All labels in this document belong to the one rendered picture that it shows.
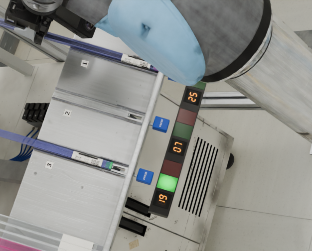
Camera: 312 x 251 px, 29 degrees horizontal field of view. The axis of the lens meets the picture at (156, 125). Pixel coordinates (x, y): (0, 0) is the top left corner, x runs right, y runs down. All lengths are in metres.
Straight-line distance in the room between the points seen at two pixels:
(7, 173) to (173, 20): 1.12
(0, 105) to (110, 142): 0.74
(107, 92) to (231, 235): 0.82
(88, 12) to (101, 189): 0.38
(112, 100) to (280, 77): 0.61
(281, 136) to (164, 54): 1.37
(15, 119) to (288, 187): 0.82
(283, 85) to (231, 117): 1.39
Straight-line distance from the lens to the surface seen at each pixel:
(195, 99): 1.25
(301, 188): 1.83
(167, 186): 1.21
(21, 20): 1.16
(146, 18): 0.57
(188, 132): 1.23
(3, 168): 1.66
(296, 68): 0.69
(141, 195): 1.65
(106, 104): 1.23
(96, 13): 0.98
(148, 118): 1.20
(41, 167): 1.22
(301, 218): 1.80
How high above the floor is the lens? 1.51
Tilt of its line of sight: 41 degrees down
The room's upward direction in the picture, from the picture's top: 59 degrees counter-clockwise
